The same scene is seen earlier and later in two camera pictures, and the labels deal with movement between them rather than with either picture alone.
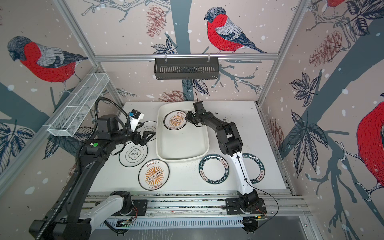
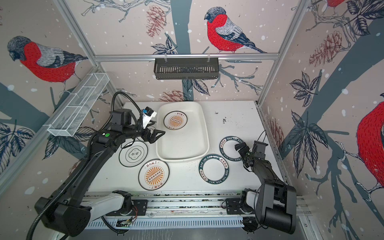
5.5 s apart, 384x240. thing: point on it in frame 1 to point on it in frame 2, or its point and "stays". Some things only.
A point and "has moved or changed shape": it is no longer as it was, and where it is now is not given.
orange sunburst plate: [175, 120] stays
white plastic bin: [190, 143] stays
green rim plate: [255, 168] has moved or changed shape
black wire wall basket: [189, 69] stays
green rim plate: [213, 169] stays
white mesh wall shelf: [71, 117] stays
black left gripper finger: [146, 140] to [151, 140]
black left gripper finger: [146, 132] to [161, 133]
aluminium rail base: [279, 204] stays
